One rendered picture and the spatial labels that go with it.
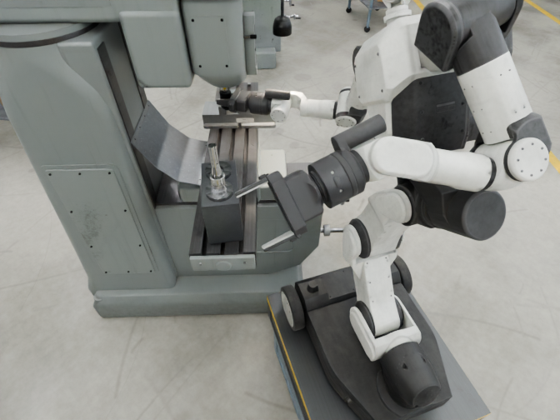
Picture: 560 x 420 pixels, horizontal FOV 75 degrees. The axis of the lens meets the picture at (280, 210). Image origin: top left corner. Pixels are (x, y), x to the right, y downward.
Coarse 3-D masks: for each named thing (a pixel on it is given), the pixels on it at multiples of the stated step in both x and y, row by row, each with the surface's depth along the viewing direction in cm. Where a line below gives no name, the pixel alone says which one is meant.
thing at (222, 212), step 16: (208, 176) 123; (208, 192) 117; (224, 192) 117; (208, 208) 115; (224, 208) 116; (240, 208) 127; (208, 224) 121; (224, 224) 122; (240, 224) 123; (208, 240) 127; (224, 240) 128; (240, 240) 129
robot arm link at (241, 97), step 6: (240, 90) 147; (234, 96) 144; (240, 96) 144; (246, 96) 144; (252, 96) 142; (258, 96) 142; (228, 102) 142; (234, 102) 142; (240, 102) 143; (246, 102) 143; (252, 102) 142; (258, 102) 141; (234, 108) 143; (240, 108) 144; (246, 108) 145; (252, 108) 143; (258, 108) 142; (258, 114) 146
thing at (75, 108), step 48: (0, 48) 113; (48, 48) 115; (96, 48) 117; (0, 96) 126; (48, 96) 124; (96, 96) 126; (144, 96) 160; (48, 144) 138; (96, 144) 139; (48, 192) 155; (96, 192) 154; (144, 192) 161; (96, 240) 176; (144, 240) 178; (96, 288) 204; (144, 288) 206
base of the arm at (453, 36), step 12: (444, 0) 63; (516, 0) 64; (432, 12) 64; (444, 12) 62; (456, 12) 62; (516, 12) 65; (420, 24) 69; (432, 24) 66; (444, 24) 63; (456, 24) 62; (504, 24) 68; (420, 36) 70; (432, 36) 67; (444, 36) 65; (456, 36) 63; (504, 36) 70; (420, 48) 72; (432, 48) 69; (444, 48) 66; (456, 48) 65; (432, 60) 71; (444, 60) 68
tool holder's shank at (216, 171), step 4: (208, 144) 106; (212, 144) 106; (208, 148) 106; (212, 148) 105; (216, 148) 106; (212, 152) 106; (216, 152) 107; (212, 156) 107; (216, 156) 108; (212, 160) 108; (216, 160) 109; (212, 164) 110; (216, 164) 110; (212, 168) 111; (216, 168) 111; (220, 168) 112; (212, 172) 112; (216, 172) 111; (220, 172) 112; (216, 176) 113
